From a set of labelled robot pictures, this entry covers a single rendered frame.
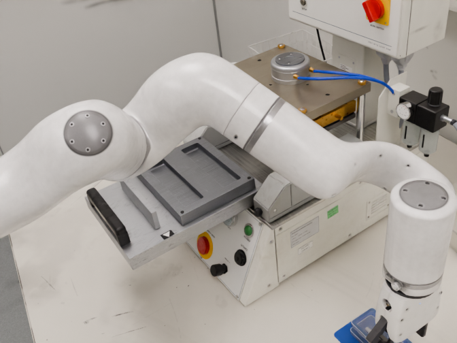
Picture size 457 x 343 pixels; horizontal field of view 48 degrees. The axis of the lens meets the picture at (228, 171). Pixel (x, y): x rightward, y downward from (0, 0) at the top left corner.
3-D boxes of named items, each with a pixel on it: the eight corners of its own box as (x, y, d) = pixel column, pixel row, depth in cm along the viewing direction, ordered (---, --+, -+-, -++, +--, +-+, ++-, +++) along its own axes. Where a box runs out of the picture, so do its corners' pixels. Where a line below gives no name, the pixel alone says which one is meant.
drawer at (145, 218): (209, 154, 117) (204, 124, 112) (267, 201, 101) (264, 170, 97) (89, 210, 105) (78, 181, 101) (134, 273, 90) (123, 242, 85)
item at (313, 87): (305, 70, 125) (304, 19, 117) (405, 118, 103) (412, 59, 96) (223, 106, 116) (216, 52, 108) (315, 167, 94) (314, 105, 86)
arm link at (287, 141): (279, 105, 83) (434, 213, 82) (235, 160, 72) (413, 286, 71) (305, 64, 77) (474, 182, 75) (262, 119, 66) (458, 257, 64)
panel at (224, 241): (170, 224, 126) (186, 156, 118) (239, 301, 105) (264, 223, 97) (163, 224, 124) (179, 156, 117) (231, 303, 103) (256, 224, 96)
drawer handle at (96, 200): (99, 201, 101) (94, 185, 99) (130, 242, 91) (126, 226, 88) (90, 205, 101) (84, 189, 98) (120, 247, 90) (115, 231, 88)
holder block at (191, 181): (202, 145, 113) (200, 135, 111) (256, 188, 99) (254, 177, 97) (136, 175, 107) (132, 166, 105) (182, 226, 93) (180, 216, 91)
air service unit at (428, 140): (394, 131, 108) (400, 68, 99) (453, 162, 98) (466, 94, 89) (377, 141, 106) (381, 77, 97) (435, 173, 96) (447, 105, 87)
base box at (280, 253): (328, 139, 148) (328, 86, 138) (436, 203, 122) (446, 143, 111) (167, 221, 127) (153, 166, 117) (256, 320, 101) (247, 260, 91)
